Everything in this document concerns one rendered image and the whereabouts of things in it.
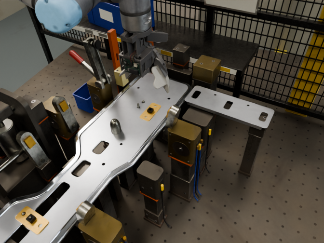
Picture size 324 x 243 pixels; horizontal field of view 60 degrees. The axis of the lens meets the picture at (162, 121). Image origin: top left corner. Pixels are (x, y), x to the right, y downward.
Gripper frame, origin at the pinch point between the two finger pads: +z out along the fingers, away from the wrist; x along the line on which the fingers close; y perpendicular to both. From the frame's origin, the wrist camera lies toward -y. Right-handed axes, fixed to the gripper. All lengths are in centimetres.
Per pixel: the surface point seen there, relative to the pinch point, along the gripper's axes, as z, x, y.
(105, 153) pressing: 11.1, -2.1, 21.7
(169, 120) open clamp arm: 3.6, 11.7, 7.4
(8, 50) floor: 113, -263, -96
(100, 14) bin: 3, -49, -36
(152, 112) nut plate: 11.2, 0.9, 0.4
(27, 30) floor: 114, -284, -141
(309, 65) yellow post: 16, 41, -58
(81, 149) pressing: 11.1, -9.5, 24.1
